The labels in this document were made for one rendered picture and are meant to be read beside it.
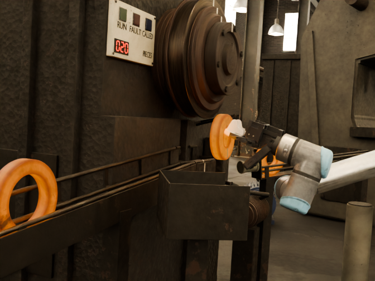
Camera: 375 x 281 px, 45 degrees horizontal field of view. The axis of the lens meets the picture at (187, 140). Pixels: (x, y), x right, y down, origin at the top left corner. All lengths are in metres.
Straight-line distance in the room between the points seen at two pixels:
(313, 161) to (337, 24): 3.16
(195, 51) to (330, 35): 2.95
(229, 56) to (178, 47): 0.22
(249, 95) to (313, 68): 6.31
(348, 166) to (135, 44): 0.83
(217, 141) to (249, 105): 9.23
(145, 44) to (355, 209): 1.25
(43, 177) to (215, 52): 0.83
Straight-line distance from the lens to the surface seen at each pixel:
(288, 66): 5.96
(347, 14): 4.49
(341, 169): 1.61
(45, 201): 1.13
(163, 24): 1.74
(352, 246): 2.31
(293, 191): 1.43
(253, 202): 2.03
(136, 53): 1.60
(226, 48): 1.75
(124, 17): 1.53
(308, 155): 1.43
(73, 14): 1.54
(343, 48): 4.44
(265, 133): 1.49
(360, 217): 2.28
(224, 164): 2.01
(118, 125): 1.45
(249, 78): 10.76
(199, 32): 1.68
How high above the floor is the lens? 0.88
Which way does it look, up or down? 3 degrees down
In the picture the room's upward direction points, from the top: 3 degrees clockwise
